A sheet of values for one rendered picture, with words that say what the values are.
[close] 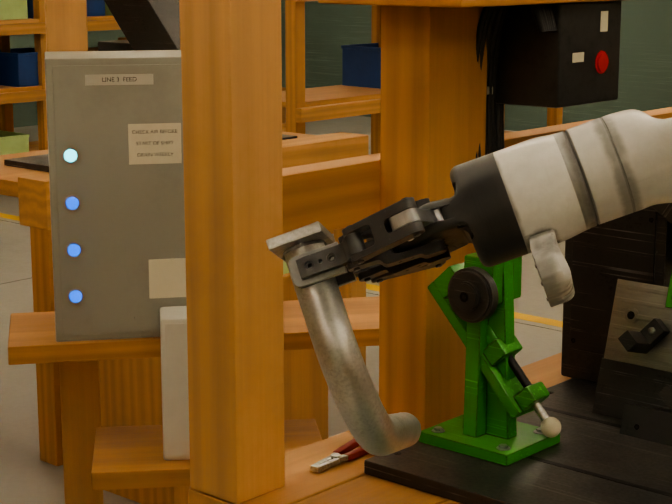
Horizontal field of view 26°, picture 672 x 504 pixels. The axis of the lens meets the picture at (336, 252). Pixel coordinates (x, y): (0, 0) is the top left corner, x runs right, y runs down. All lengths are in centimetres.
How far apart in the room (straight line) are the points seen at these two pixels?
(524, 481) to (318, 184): 49
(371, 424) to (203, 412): 87
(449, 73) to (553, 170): 110
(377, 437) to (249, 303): 79
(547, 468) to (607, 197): 101
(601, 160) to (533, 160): 5
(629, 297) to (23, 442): 304
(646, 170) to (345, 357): 24
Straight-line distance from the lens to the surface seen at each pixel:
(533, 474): 195
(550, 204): 99
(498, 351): 199
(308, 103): 722
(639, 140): 100
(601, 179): 99
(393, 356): 216
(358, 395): 102
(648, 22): 1240
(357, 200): 209
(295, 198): 199
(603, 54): 222
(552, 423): 198
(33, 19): 984
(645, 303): 218
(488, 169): 100
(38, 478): 458
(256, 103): 179
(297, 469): 201
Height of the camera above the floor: 157
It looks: 12 degrees down
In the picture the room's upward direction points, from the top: straight up
